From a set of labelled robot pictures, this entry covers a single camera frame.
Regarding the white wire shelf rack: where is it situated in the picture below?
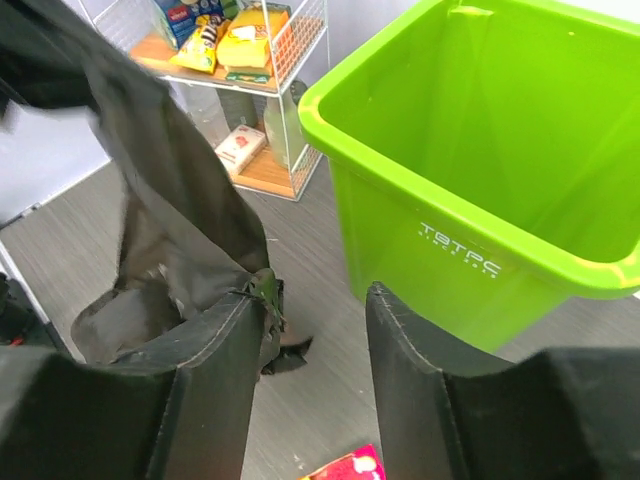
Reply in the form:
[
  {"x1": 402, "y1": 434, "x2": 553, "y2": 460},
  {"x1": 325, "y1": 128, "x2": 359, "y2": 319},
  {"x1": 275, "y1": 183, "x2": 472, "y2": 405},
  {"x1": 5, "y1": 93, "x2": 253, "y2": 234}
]
[{"x1": 81, "y1": 1, "x2": 329, "y2": 201}]

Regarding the blue green sponge pack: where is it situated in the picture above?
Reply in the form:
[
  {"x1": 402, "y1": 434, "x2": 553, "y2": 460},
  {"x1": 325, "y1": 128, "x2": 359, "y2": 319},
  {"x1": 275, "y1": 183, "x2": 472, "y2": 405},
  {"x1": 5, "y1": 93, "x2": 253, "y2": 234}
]
[{"x1": 152, "y1": 0, "x2": 224, "y2": 50}]

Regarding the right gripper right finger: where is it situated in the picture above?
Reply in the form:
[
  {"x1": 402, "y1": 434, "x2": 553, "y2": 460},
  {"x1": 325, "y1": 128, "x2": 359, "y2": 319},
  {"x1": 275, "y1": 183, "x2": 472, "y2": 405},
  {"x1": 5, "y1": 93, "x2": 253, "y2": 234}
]
[{"x1": 365, "y1": 282, "x2": 639, "y2": 479}]

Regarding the green plastic trash bin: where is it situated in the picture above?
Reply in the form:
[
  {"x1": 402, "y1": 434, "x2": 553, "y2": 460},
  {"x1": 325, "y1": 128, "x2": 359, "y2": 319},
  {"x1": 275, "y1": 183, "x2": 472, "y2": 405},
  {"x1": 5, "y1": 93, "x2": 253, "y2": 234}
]
[{"x1": 298, "y1": 1, "x2": 639, "y2": 351}]

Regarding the yellow snack bag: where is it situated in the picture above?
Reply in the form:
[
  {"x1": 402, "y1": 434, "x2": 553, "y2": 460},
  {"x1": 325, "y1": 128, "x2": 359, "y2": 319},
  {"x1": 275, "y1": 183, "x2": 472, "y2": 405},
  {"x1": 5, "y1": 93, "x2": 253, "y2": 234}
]
[{"x1": 169, "y1": 14, "x2": 231, "y2": 74}]

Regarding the yellow orange sponge pack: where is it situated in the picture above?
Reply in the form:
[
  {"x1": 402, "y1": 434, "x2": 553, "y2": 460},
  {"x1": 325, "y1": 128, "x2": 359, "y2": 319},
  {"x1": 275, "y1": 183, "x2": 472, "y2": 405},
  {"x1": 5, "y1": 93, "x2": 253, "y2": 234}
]
[{"x1": 216, "y1": 3, "x2": 290, "y2": 68}]

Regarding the white red small box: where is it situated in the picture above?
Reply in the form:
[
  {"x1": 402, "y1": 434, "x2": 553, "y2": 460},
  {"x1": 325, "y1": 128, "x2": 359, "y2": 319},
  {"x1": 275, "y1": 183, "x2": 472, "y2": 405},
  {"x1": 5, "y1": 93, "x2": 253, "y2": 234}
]
[{"x1": 215, "y1": 125, "x2": 266, "y2": 176}]

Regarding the black trash bag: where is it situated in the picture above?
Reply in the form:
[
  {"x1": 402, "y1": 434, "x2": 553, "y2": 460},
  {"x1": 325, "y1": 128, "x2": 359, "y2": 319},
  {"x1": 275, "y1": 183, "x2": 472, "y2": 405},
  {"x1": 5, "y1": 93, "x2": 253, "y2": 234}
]
[{"x1": 1, "y1": 1, "x2": 311, "y2": 375}]

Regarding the pink orange sponge package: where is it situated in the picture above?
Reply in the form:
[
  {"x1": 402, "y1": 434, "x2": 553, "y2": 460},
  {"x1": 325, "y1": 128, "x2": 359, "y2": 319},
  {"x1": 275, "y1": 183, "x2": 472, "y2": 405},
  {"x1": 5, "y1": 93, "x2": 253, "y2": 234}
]
[{"x1": 303, "y1": 444, "x2": 386, "y2": 480}]

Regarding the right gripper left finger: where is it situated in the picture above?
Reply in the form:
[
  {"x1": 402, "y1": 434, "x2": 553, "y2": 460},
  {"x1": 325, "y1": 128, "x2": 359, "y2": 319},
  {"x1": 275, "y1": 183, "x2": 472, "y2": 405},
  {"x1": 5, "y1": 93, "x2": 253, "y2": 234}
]
[{"x1": 1, "y1": 293, "x2": 263, "y2": 479}]

